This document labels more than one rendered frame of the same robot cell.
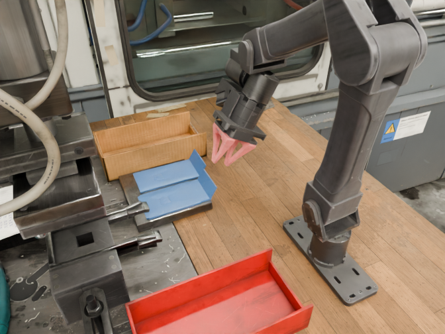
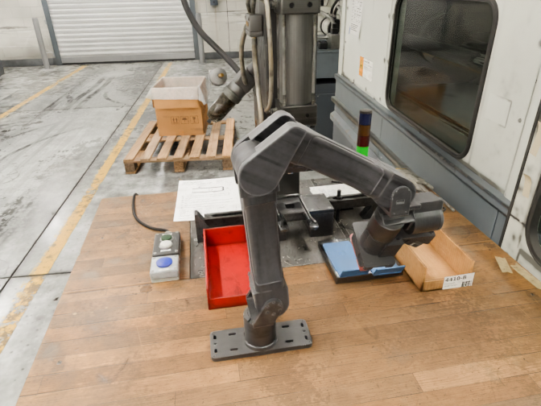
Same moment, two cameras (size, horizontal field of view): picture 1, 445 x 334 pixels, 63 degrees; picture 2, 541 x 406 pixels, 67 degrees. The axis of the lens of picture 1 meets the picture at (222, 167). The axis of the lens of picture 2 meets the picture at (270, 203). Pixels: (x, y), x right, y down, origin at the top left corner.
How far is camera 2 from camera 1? 0.98 m
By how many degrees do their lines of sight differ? 84
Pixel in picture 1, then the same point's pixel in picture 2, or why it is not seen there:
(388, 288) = (211, 370)
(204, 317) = (238, 266)
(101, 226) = (298, 210)
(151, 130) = (444, 246)
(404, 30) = (246, 153)
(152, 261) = (290, 251)
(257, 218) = (318, 308)
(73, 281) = not seen: hidden behind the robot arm
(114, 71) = (522, 202)
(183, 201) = (339, 261)
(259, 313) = (229, 288)
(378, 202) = not seen: outside the picture
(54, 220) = not seen: hidden behind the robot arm
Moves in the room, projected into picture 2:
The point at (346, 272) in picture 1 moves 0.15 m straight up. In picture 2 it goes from (236, 343) to (231, 283)
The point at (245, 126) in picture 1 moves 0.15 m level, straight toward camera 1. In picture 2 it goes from (360, 239) to (288, 228)
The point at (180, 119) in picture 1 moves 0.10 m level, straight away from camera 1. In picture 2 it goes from (464, 261) to (510, 263)
